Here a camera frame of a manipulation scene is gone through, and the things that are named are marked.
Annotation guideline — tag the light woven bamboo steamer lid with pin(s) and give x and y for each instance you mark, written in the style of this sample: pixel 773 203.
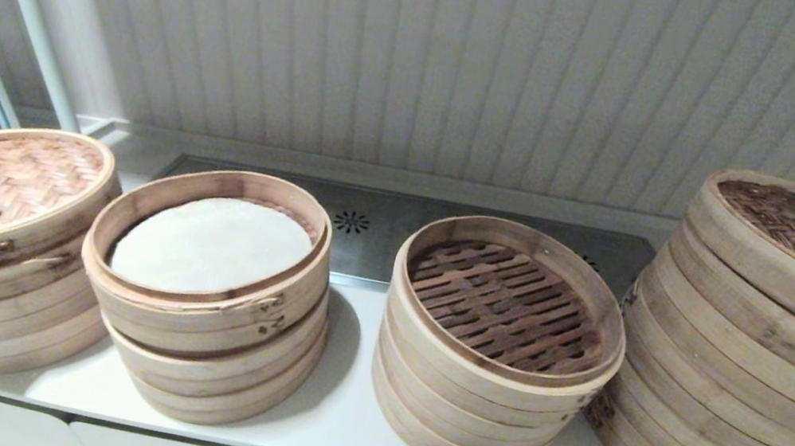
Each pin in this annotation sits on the light woven bamboo steamer lid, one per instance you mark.
pixel 42 172

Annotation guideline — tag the dark woven bamboo steamer lid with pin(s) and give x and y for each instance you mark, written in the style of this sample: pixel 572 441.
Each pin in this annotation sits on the dark woven bamboo steamer lid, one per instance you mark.
pixel 793 225

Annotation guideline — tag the white cloth liner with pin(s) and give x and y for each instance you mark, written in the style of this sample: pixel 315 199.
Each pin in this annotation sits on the white cloth liner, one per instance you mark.
pixel 207 248

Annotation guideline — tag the white stand base bar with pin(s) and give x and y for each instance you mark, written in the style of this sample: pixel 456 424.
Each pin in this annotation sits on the white stand base bar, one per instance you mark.
pixel 107 124

